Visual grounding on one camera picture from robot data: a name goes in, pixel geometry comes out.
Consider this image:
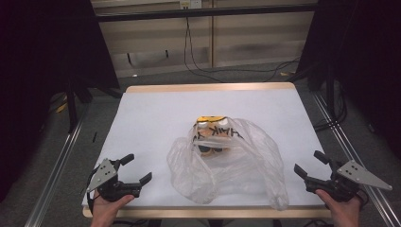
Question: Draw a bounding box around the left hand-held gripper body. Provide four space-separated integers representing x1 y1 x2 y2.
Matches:
86 158 142 203

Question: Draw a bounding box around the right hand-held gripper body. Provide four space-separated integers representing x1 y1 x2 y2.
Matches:
305 160 393 203

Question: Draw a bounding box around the clear printed plastic bag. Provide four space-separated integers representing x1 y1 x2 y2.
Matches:
166 114 290 212

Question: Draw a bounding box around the person's right hand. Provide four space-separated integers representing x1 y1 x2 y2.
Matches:
315 188 363 227

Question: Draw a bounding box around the person's left hand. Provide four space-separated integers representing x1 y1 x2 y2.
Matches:
90 190 136 227

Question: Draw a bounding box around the white table mat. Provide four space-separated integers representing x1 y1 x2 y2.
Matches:
81 88 333 209

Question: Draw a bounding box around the black stand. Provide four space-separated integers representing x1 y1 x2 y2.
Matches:
306 62 339 122
64 79 94 134

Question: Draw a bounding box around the yellow floor tape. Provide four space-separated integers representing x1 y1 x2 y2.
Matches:
55 96 69 114

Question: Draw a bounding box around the black curtain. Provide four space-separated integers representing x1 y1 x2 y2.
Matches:
0 0 121 202
296 0 401 159

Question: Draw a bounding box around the black horizontal bar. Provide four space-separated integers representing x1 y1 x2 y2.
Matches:
96 3 318 23

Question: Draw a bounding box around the left hand-held gripper black cable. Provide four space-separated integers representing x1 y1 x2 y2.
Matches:
86 165 102 216

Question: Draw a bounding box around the hand-held gripper black cable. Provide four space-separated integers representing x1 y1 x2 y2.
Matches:
86 165 102 216
355 187 371 212

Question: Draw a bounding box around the right hand-held gripper black cable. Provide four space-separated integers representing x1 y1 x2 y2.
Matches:
355 187 371 212

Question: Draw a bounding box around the metal floor rail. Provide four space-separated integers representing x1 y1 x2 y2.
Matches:
311 93 401 227
24 107 90 227

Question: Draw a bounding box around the black floor cables bundle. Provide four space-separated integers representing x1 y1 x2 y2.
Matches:
313 79 349 132

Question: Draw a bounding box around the black hanging cable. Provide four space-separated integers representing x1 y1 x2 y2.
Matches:
183 16 302 83

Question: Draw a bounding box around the white wall outlet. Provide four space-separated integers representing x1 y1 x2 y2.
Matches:
179 0 202 9

